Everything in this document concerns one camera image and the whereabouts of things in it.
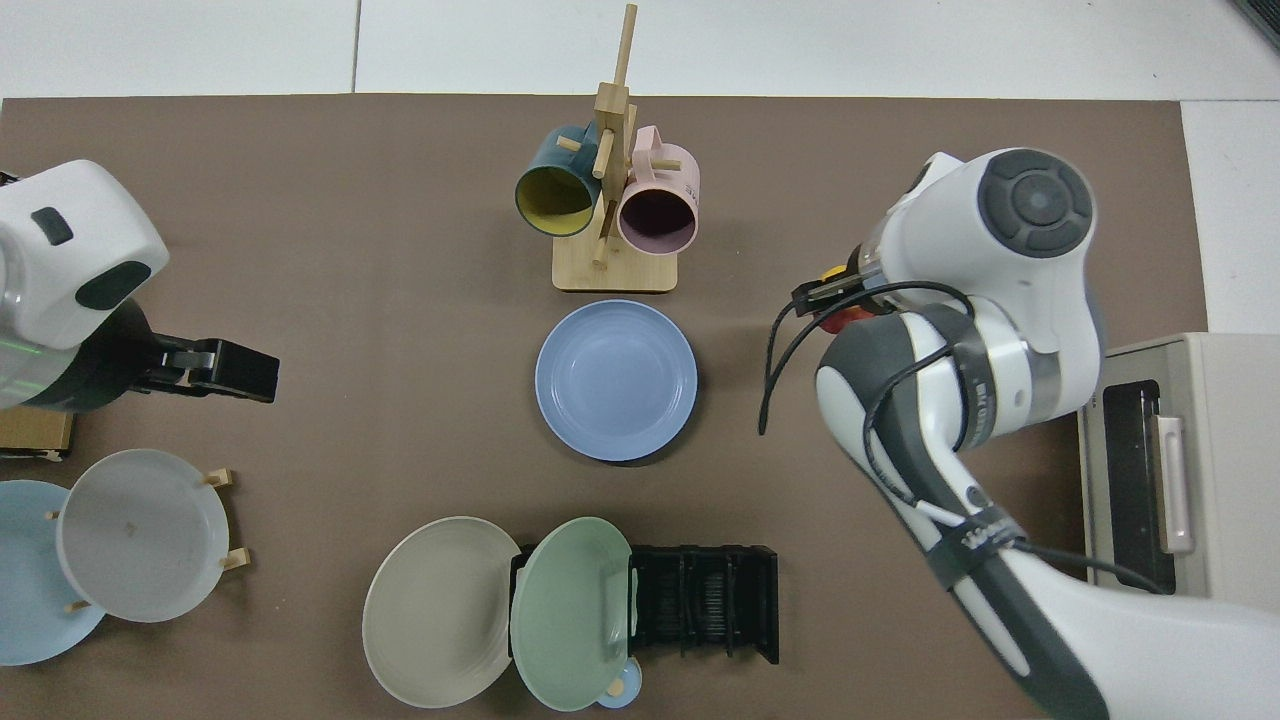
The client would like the red yellow apple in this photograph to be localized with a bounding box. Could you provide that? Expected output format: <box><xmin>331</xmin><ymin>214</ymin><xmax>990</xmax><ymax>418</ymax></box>
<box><xmin>818</xmin><ymin>263</ymin><xmax>884</xmax><ymax>333</ymax></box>

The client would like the wooden peg plate rack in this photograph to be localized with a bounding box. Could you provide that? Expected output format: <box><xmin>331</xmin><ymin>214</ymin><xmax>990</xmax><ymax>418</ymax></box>
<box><xmin>45</xmin><ymin>467</ymin><xmax>251</xmax><ymax>614</ymax></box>

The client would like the grey plate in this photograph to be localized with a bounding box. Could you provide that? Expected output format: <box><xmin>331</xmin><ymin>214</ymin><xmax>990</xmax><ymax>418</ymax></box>
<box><xmin>57</xmin><ymin>449</ymin><xmax>231</xmax><ymax>623</ymax></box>

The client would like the light blue plate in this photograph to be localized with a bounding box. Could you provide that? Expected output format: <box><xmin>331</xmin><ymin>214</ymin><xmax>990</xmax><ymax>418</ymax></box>
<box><xmin>0</xmin><ymin>480</ymin><xmax>107</xmax><ymax>666</ymax></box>

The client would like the cream plate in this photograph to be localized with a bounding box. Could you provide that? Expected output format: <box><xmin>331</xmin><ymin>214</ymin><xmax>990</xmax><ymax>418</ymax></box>
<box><xmin>362</xmin><ymin>516</ymin><xmax>523</xmax><ymax>709</ymax></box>

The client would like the black dish rack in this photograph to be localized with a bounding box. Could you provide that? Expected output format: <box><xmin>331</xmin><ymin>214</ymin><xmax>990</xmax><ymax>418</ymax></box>
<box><xmin>510</xmin><ymin>543</ymin><xmax>780</xmax><ymax>667</ymax></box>

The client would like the green plate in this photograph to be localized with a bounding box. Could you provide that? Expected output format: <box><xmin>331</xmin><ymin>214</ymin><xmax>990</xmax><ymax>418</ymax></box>
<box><xmin>510</xmin><ymin>517</ymin><xmax>635</xmax><ymax>712</ymax></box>

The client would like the pink cup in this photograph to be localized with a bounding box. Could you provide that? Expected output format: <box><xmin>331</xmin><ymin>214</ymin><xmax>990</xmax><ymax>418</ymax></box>
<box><xmin>617</xmin><ymin>125</ymin><xmax>701</xmax><ymax>256</ymax></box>

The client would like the brown table cloth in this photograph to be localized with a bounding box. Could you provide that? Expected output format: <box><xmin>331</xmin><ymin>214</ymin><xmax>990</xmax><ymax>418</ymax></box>
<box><xmin>0</xmin><ymin>95</ymin><xmax>1207</xmax><ymax>720</ymax></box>

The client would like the wooden cup stand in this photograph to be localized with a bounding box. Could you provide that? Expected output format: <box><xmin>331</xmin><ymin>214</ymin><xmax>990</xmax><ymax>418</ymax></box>
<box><xmin>552</xmin><ymin>3</ymin><xmax>679</xmax><ymax>294</ymax></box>

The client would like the dark teal cup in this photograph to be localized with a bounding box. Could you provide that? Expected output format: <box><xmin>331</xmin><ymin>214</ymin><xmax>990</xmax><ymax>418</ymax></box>
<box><xmin>515</xmin><ymin>123</ymin><xmax>603</xmax><ymax>238</ymax></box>

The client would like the pale toaster oven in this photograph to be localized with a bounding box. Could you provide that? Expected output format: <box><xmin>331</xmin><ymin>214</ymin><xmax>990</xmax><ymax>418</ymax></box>
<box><xmin>1077</xmin><ymin>333</ymin><xmax>1280</xmax><ymax>613</ymax></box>

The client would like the small blue round thing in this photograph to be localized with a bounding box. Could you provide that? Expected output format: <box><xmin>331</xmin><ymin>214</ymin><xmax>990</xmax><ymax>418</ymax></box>
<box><xmin>597</xmin><ymin>655</ymin><xmax>643</xmax><ymax>709</ymax></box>

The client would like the oven door handle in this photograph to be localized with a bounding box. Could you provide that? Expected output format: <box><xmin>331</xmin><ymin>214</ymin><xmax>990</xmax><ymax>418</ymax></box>
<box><xmin>1149</xmin><ymin>412</ymin><xmax>1197</xmax><ymax>555</ymax></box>

